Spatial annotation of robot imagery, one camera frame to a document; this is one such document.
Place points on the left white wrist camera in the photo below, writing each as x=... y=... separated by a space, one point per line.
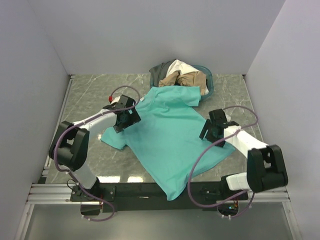
x=119 y=100

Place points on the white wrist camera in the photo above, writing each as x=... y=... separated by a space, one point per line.
x=119 y=100
x=228 y=122

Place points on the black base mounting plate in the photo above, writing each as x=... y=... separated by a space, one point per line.
x=139 y=196

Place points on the teal plastic laundry basket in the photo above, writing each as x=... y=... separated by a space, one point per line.
x=209 y=81

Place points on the aluminium frame rail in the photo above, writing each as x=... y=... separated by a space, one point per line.
x=53 y=194

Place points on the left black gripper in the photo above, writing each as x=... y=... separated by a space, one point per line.
x=133 y=118

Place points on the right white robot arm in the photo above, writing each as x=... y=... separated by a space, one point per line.
x=265 y=168

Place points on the dark grey t shirt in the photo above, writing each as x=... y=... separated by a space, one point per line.
x=159 y=72

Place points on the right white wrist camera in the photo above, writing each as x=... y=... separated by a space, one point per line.
x=228 y=122

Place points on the beige t shirt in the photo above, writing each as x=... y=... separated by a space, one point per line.
x=192 y=79

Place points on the white t shirt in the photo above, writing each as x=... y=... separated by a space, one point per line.
x=181 y=67

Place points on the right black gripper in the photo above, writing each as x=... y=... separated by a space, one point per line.
x=205 y=128

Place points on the teal t shirt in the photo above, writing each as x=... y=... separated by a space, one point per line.
x=166 y=139

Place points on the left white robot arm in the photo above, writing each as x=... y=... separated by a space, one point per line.
x=69 y=148

